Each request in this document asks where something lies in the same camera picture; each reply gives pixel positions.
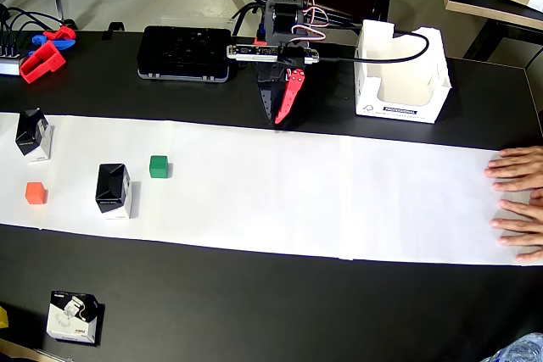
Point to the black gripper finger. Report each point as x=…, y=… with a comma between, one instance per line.
x=269, y=99

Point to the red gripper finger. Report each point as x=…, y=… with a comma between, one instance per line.
x=292, y=93

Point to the long white paper strip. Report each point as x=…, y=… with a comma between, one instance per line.
x=297, y=192

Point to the black and white box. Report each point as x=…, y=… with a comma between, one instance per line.
x=29, y=133
x=111, y=188

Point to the person's right hand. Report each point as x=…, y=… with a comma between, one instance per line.
x=524, y=167

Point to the person's left hand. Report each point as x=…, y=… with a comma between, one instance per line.
x=530, y=226

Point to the black hard case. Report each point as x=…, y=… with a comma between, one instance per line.
x=182, y=52

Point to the green cube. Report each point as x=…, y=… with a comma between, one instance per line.
x=159, y=167

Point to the white torn cardboard carton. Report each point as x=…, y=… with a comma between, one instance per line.
x=437, y=82

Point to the black table clamp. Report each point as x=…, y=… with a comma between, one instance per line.
x=116, y=27

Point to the blue printed part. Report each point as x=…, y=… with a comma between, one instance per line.
x=63, y=44

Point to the small red printed part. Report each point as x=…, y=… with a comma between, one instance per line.
x=63, y=33

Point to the large red printed part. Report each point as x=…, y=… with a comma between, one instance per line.
x=40, y=63

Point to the orange cube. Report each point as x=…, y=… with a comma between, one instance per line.
x=35, y=193

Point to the silver usb hub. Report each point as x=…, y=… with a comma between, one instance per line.
x=8, y=65

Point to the small white product box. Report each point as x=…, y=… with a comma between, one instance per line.
x=72, y=319

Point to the yellow plastic object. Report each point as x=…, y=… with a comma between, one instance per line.
x=3, y=317

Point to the clear plastic bottle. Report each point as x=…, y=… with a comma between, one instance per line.
x=522, y=351

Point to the silver bar camera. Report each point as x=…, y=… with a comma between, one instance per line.
x=254, y=52

